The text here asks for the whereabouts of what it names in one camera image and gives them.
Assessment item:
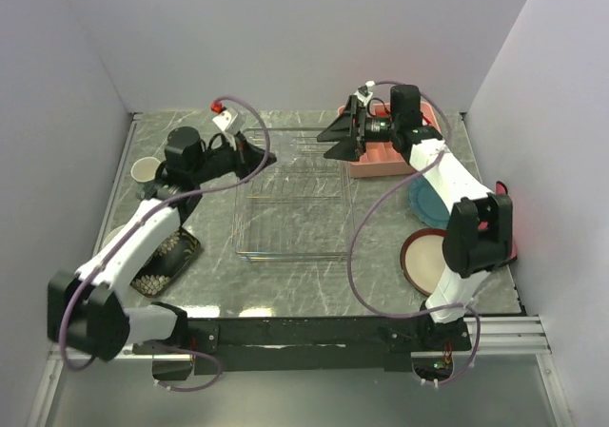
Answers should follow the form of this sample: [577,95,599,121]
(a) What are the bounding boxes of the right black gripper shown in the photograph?
[317,95,400,163]

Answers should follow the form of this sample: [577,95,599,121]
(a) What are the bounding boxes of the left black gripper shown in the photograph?
[190,129,277,184]

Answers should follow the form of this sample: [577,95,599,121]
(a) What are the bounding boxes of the wire dish rack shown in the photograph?
[232,127,354,262]

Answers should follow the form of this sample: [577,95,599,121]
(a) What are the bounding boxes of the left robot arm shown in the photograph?
[47,126,277,361]

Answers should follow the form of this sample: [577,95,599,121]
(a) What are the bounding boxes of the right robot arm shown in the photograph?
[317,81,513,349]

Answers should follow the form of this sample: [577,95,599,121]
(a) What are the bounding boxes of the pink compartment tray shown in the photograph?
[346,101,441,179]

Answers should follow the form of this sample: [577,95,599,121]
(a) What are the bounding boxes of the teal scalloped plate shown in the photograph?
[407,177,449,230]

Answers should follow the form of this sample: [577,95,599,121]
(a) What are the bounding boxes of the green mug cream inside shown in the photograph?
[130,157,161,200]

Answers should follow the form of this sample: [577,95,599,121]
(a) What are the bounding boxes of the black floral square plate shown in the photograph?
[130,228,203,298]

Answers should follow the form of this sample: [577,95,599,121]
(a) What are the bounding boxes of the red rimmed cream plate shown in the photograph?
[400,228,446,297]

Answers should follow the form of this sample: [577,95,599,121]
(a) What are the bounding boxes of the cream bowl brown stripes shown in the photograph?
[101,224,125,248]

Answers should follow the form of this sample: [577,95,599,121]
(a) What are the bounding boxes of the pink cloth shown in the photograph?
[478,180,518,266]

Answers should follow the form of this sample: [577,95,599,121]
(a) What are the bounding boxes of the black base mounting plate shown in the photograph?
[132,315,472,376]

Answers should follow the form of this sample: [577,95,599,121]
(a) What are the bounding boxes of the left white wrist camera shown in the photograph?
[212,105,244,136]

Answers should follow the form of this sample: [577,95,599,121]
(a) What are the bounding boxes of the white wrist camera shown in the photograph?
[212,105,244,136]
[355,81,376,107]

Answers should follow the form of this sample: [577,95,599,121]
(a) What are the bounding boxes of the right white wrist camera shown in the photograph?
[355,81,376,107]

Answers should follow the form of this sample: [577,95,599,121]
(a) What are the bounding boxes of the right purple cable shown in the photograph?
[345,79,481,385]

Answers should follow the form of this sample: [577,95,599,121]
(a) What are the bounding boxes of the purple cable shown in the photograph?
[57,94,272,394]
[345,79,481,385]

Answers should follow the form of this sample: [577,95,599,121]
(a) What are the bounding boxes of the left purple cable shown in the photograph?
[57,94,272,394]

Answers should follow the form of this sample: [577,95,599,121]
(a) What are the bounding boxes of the aluminium rail frame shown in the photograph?
[28,317,573,426]

